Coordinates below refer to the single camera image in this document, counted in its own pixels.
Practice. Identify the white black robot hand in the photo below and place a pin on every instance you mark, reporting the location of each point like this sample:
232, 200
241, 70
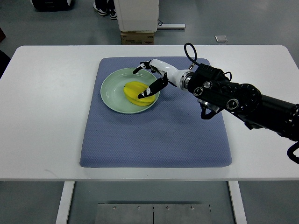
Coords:
169, 73

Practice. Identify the white sneaker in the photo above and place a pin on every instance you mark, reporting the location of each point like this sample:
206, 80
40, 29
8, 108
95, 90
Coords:
99, 11
113, 15

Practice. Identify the white table leg right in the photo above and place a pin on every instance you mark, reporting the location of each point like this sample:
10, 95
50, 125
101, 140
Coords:
237, 203

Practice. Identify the blue grey cushion mat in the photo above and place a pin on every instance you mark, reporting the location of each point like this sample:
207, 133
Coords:
170, 134

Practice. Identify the grey floor outlet cover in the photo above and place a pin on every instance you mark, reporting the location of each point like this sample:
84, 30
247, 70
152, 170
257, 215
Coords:
221, 38

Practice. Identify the white table leg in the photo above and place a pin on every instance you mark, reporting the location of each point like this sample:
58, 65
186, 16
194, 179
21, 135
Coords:
237, 203
65, 202

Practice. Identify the white table foot bar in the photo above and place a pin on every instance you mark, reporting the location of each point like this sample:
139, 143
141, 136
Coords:
171, 26

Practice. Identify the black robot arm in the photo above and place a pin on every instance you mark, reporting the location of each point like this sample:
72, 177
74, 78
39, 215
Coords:
216, 92

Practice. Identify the white table leg left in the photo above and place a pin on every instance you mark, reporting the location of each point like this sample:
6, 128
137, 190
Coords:
65, 202

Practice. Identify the light green plate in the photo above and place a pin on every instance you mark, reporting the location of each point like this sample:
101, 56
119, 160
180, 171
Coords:
113, 95

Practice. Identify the black white wheeled device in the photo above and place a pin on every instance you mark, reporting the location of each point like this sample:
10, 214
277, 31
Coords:
52, 5

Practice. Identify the brown cardboard box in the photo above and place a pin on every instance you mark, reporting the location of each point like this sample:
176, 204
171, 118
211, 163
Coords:
137, 38

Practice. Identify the yellow starfruit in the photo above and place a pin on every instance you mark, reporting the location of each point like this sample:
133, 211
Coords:
133, 89

